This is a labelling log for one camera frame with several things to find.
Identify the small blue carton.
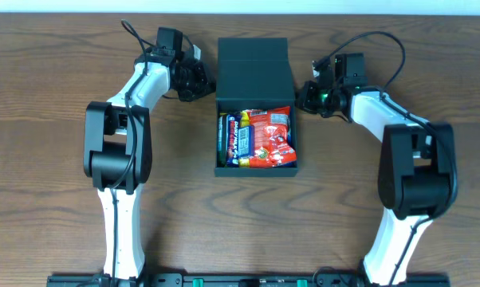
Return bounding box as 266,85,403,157
238,125,254,158

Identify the purple Dairy Milk bar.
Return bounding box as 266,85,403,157
226,113,242,167

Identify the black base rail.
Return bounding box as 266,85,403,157
46,272,450,287

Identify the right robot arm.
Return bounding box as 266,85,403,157
296,65,458,286

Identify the blue Oreo packet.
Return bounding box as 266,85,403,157
287,120,297,164

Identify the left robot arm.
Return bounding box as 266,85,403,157
83,53,215,286

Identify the green candy stick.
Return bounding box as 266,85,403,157
217,113,227,167

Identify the yellow snack packet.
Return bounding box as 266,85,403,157
238,111,252,167

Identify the orange Reese's packet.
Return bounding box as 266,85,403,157
247,106,297,168

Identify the black box with lid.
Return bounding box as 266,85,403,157
214,37,300,179

